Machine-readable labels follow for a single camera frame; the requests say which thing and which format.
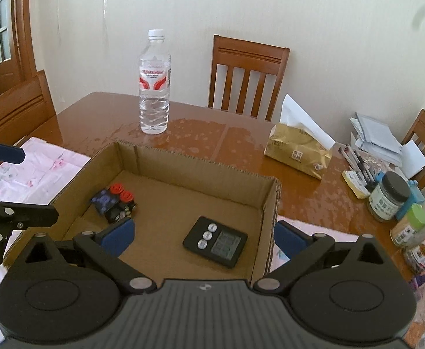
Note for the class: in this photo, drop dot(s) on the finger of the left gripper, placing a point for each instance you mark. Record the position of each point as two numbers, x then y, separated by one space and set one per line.
1 151

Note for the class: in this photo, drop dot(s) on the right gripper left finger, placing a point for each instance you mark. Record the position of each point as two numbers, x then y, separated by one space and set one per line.
101 251

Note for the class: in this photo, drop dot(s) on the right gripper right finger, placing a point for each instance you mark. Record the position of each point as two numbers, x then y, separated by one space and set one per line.
305 253

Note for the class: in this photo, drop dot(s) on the blue black toy cube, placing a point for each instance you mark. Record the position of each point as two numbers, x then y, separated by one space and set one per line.
115 203

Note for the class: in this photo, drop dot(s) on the wooden chair left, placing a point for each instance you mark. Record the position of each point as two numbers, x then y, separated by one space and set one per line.
25 108

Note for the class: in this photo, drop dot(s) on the pink floral tablecloth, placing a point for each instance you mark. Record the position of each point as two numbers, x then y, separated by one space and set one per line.
47 169

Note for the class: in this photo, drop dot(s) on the yellow sticky notes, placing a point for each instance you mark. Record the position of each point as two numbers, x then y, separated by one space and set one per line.
355 184

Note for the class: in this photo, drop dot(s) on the cardboard box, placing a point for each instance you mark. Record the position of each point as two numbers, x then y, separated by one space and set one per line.
172 191

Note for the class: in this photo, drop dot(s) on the gold tissue pack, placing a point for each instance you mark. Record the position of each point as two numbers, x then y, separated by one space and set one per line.
299 142

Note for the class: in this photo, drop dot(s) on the green lid jar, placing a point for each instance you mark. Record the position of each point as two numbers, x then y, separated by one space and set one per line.
411 223

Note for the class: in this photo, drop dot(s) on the stack of papers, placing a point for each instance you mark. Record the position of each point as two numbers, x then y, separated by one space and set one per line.
375 137

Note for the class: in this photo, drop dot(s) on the wooden door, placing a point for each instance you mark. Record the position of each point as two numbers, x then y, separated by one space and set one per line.
17 62

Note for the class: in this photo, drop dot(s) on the clear water bottle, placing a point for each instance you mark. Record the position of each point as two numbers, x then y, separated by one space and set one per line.
154 81

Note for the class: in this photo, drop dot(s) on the wooden chair far middle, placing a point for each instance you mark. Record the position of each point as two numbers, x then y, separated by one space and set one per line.
250 57

